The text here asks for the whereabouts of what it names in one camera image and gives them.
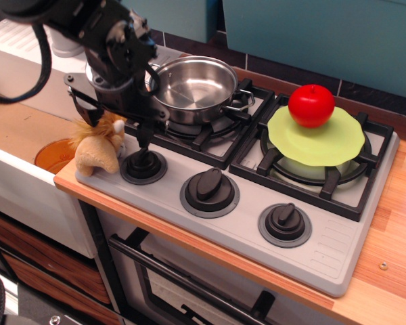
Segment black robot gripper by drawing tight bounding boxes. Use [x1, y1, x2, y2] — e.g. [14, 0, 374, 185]
[64, 64, 169, 156]

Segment red toy apple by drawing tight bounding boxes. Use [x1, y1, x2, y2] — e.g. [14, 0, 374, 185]
[288, 84, 335, 128]

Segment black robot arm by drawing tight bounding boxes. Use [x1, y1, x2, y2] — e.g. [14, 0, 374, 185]
[0, 1, 169, 160]

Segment black left stove knob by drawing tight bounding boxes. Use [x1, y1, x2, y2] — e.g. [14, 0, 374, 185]
[120, 149, 168, 186]

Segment black stove knob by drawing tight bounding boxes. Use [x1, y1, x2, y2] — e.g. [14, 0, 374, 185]
[258, 203, 312, 248]
[120, 149, 168, 186]
[180, 167, 240, 219]

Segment stainless steel pot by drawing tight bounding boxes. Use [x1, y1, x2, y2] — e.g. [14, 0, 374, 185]
[146, 56, 255, 125]

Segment grey toy stove top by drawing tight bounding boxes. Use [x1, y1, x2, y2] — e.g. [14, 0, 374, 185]
[74, 77, 401, 299]

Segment black middle stove knob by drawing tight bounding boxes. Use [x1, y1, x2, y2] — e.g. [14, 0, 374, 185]
[180, 167, 240, 219]

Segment black right stove knob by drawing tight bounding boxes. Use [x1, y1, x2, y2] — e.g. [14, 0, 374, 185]
[258, 203, 312, 248]

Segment lime green plate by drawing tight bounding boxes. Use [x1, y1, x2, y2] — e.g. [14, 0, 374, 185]
[267, 106, 365, 167]

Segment stuffed lion toy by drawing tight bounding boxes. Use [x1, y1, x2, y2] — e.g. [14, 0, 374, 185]
[70, 112, 126, 177]

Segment orange plastic cup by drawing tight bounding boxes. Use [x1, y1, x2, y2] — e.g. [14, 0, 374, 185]
[35, 139, 75, 174]

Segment black left burner grate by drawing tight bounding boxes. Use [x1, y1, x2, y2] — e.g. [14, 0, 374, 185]
[151, 79, 275, 170]

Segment black burner grate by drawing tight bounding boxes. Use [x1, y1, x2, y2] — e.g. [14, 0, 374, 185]
[151, 79, 275, 170]
[229, 95, 398, 222]

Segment grey toy faucet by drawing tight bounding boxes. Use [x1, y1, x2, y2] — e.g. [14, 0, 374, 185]
[50, 29, 84, 58]

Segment white toy sink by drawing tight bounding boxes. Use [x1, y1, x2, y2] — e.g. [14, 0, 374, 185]
[0, 20, 96, 258]

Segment wooden drawer front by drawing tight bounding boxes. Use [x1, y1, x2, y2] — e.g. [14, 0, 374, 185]
[0, 212, 111, 307]

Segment toy oven door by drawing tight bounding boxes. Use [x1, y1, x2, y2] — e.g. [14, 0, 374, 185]
[97, 211, 335, 324]

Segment black right burner grate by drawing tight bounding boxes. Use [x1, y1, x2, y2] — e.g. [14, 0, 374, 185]
[229, 95, 398, 222]

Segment teal cabinet fronts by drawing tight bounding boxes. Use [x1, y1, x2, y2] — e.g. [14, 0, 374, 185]
[121, 0, 406, 100]

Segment black braided cable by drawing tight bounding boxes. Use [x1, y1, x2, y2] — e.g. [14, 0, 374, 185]
[0, 23, 52, 104]

